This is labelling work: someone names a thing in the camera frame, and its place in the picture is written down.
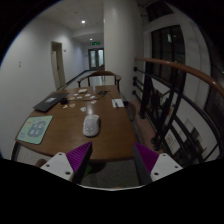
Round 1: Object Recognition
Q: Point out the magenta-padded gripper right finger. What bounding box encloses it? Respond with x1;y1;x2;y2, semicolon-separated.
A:
132;141;184;186

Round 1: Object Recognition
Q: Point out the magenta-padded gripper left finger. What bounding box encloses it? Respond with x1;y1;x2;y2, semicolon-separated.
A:
40;141;93;185

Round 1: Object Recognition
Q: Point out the white honeycomb computer mouse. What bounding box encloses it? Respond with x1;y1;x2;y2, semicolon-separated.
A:
82;114;101;138

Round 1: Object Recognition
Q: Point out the mint green printed mouse pad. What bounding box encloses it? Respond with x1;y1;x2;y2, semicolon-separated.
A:
16;115;54;145

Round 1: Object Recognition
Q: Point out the black closed laptop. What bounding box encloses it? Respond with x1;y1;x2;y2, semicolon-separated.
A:
32;92;70;113

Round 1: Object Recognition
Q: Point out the white notepad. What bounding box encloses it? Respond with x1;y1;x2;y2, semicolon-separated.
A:
111;98;125;109

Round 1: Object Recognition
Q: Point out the white side door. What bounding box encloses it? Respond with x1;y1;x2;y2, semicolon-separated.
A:
50;41;68;90

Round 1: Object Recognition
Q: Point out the black railing with wooden handrail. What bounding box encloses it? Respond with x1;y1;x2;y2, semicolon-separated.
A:
132;56;224;168

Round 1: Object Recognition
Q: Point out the wooden armchair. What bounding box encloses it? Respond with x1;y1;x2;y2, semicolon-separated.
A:
76;70;123;93

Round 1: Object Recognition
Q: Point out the glass double door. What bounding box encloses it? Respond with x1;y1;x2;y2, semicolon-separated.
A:
87;48;105;71

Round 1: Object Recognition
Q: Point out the dark framed window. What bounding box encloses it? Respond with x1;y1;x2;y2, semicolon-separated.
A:
150;25;186;91

